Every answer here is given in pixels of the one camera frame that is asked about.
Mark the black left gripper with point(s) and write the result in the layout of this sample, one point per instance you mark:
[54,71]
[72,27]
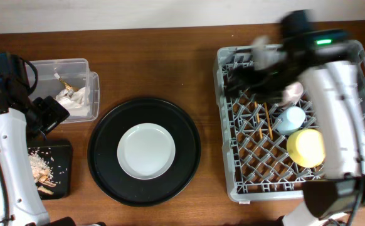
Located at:
[55,113]

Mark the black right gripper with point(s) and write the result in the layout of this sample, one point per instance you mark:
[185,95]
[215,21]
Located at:
[253,87]

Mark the pink cup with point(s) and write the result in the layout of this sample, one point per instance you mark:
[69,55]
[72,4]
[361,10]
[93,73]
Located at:
[291,95]

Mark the white napkin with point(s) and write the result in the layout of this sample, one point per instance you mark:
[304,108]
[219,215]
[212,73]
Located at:
[74,103]

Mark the light blue cup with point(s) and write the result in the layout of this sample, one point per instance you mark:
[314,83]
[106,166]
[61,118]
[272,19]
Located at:
[291,120]

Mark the wooden chopstick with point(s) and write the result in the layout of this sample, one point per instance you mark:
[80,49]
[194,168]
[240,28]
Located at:
[258,122]
[268,121]

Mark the food scraps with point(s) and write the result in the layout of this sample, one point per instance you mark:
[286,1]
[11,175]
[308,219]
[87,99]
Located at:
[51,173]

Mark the yellow bowl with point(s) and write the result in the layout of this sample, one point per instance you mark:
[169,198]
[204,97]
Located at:
[306,148]

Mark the grey plate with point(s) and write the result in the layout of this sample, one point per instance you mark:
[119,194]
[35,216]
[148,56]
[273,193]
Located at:
[146,151]

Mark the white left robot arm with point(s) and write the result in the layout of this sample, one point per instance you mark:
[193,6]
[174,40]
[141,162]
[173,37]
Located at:
[20,118]

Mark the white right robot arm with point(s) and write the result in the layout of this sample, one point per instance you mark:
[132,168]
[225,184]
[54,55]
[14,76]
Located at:
[332,89]

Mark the waste in clear bin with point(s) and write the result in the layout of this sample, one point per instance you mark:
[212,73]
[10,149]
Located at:
[71,89]

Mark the clear plastic waste bin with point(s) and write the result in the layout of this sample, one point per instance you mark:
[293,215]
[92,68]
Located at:
[75,72]

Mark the grey dishwasher rack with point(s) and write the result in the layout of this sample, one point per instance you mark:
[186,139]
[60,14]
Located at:
[259,170]

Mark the black rectangular bin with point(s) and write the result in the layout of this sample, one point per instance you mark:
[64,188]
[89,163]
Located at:
[64,147]

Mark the round black tray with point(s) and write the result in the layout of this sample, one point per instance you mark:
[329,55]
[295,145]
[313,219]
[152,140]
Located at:
[102,152]

